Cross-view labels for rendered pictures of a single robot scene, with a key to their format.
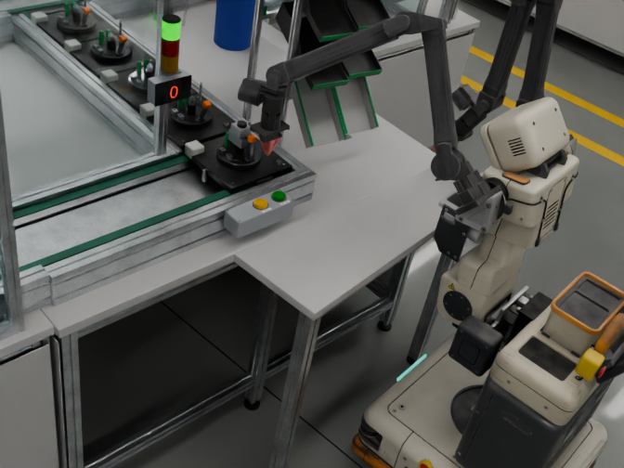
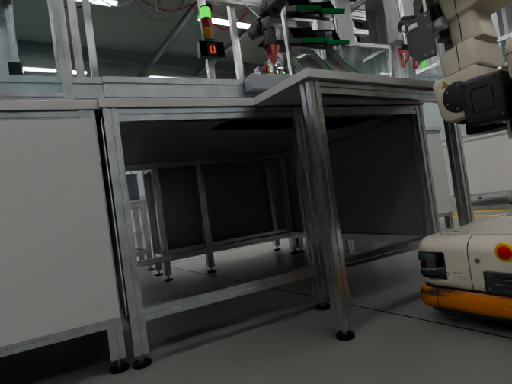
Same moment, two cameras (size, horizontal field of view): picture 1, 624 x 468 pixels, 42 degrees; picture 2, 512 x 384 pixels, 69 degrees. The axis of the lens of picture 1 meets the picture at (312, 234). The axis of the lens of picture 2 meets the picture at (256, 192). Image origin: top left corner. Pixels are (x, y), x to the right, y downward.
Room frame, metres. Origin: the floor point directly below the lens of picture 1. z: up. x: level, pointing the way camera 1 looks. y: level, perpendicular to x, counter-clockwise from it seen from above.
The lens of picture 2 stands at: (0.43, -0.29, 0.47)
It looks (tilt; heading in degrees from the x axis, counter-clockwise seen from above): 1 degrees up; 22
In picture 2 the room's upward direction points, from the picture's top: 8 degrees counter-clockwise
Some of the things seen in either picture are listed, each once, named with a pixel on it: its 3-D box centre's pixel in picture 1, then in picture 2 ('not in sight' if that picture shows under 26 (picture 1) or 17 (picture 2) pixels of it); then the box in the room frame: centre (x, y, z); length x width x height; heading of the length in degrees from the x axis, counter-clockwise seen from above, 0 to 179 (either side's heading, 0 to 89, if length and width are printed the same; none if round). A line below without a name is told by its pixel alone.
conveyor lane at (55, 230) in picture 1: (150, 198); not in sight; (1.86, 0.48, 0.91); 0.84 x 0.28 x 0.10; 139
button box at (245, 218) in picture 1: (259, 213); (271, 84); (1.86, 0.16, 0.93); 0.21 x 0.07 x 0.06; 139
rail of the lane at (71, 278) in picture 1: (192, 227); (222, 92); (1.76, 0.34, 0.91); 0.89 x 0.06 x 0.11; 139
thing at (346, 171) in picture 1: (157, 123); (231, 138); (2.36, 0.60, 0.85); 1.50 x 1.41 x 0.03; 139
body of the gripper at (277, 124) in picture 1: (270, 120); (270, 38); (1.99, 0.18, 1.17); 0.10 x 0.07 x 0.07; 140
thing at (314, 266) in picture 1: (324, 194); (331, 107); (2.14, -0.02, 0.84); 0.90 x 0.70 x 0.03; 145
